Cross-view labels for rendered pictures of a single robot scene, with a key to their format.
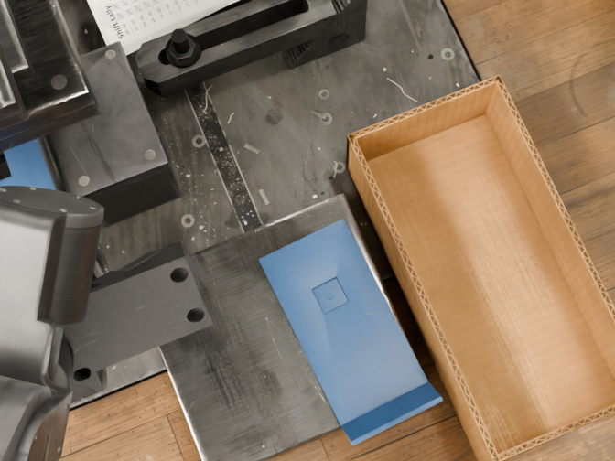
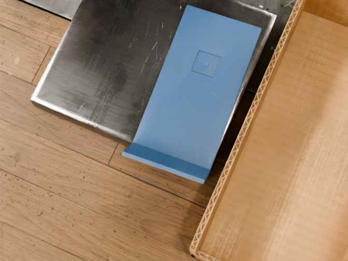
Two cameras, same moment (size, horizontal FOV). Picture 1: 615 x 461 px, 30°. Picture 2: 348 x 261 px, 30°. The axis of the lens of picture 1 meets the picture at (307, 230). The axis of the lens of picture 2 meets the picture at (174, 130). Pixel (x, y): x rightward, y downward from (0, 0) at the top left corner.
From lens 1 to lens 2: 0.33 m
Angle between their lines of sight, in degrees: 13
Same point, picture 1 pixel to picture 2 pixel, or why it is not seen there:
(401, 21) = not seen: outside the picture
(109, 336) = not seen: outside the picture
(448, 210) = (333, 88)
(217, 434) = (60, 78)
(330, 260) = (228, 44)
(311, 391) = (137, 107)
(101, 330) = not seen: outside the picture
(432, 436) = (182, 207)
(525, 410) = (254, 249)
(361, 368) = (179, 122)
